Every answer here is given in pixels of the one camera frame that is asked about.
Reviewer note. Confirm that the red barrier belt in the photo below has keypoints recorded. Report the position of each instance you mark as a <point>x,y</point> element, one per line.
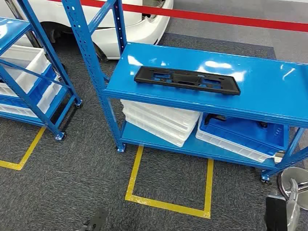
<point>217,17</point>

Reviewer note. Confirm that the white flat plastic tray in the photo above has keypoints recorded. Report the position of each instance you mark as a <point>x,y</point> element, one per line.
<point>156,134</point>
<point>156,125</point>
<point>156,113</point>

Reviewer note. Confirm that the small black plastic part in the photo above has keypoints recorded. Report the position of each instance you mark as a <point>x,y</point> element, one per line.
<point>213,117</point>

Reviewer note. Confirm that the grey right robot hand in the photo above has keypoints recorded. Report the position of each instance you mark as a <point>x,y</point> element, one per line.
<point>293,210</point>

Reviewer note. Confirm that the blue metal shelf rack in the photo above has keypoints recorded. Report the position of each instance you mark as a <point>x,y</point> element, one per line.
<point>252,83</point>
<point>9,30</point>

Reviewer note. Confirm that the black plastic licence plate bracket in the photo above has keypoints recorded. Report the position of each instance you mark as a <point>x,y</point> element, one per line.
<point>146,77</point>

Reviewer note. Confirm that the blue plastic crate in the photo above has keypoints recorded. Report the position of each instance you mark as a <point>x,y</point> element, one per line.
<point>240,134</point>
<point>41,87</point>

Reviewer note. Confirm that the white car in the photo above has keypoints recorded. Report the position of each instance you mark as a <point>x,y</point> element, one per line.
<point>144,32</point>

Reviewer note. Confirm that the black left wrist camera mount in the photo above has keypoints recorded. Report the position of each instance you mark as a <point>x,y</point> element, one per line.
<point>98,218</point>

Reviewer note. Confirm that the small white tag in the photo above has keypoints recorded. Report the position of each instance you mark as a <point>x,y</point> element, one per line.
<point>278,157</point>

